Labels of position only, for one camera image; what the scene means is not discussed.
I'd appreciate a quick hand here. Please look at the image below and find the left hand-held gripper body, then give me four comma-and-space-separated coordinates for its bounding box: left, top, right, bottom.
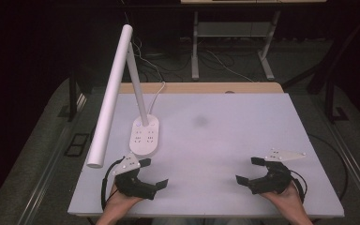
112, 152, 158, 202

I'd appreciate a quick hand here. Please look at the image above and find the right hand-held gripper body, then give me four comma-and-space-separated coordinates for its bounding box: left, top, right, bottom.
247, 147, 308, 196

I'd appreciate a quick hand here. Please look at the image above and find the person's left hand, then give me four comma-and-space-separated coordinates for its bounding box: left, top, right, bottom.
100, 183, 144, 219

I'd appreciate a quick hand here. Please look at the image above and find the person's right hand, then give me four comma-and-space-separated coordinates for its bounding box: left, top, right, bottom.
260, 182, 308, 218

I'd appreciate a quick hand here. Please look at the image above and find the white table mat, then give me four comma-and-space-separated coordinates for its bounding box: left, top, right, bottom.
67, 92, 346, 218

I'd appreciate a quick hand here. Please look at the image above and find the white desk lamp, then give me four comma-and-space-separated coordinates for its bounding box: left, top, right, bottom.
85, 23, 160, 170

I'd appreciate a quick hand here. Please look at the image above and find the black metal stand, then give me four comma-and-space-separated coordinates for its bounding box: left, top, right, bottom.
67, 70, 88, 123
307, 12, 351, 124

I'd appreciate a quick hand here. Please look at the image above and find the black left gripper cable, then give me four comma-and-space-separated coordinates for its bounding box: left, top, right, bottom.
100, 156, 127, 211

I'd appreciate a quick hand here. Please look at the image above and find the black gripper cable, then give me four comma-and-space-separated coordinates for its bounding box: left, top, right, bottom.
100, 156, 127, 211
290, 169, 308, 204

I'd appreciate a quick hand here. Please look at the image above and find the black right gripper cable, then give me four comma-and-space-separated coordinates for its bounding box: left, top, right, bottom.
290, 169, 308, 204

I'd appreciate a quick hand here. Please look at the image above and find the black rectangular floor frame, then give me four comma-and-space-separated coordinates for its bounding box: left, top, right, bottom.
63, 132, 90, 158

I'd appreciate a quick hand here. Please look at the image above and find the white lamp cable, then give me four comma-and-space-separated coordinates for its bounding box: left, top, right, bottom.
130, 37, 167, 115

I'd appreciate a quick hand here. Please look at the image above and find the long black floor cable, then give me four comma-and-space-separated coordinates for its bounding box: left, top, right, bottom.
307, 133, 349, 202

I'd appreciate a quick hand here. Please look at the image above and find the aluminium floor rail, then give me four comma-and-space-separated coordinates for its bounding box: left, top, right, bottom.
311, 101, 360, 215
18, 93, 88, 225

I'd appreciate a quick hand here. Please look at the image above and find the white floor cable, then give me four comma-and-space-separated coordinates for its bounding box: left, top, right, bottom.
204, 49, 255, 83

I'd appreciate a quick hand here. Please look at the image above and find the grey metal desk frame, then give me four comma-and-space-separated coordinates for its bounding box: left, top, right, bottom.
190, 10, 282, 82

